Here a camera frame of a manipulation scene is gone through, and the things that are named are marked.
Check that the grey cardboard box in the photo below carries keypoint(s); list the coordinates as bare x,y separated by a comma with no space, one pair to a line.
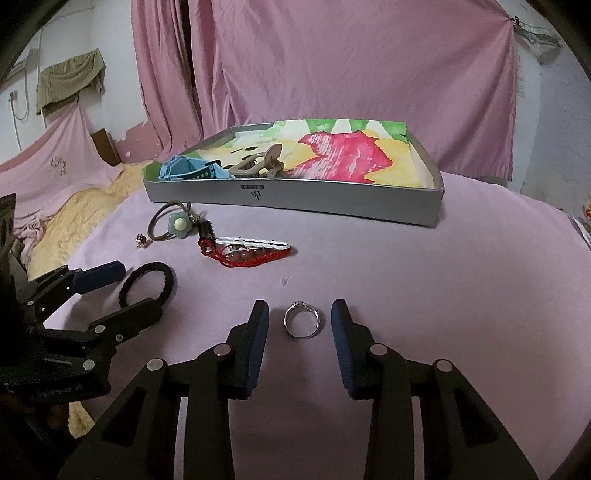
323,196

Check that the colourful painted picture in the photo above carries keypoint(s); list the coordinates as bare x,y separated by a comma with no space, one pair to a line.
584,217

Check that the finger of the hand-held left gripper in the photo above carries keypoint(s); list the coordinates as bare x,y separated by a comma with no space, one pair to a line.
143,310
99,274

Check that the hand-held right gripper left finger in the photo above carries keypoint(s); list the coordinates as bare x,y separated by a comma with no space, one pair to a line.
258,350

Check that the yellow blanket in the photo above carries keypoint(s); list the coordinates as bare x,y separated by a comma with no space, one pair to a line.
69,217

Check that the colourful painted paper lining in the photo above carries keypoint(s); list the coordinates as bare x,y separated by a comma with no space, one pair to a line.
351,152

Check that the olive hanging cloth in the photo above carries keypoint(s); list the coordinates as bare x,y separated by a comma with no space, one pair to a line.
64,83

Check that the blue hair band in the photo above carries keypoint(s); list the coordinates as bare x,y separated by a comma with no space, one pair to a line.
184,167

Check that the white dotted hair clip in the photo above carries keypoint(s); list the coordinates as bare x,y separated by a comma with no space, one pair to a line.
251,241

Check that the pink curtain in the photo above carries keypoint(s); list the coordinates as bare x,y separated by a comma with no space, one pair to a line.
346,69

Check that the purple tablecloth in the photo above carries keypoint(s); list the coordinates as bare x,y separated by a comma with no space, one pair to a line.
415,286

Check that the brown wooden board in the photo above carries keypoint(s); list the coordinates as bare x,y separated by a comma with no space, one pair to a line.
105,146

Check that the small gold earring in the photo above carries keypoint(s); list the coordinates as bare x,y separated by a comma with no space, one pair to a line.
141,241

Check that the brown hair claw clip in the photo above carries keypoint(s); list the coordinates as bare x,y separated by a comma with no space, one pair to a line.
258,166

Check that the pink bed sheet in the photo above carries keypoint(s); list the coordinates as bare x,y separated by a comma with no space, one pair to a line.
60,152

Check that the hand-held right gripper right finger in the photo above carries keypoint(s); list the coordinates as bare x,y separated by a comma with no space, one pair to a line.
341,350

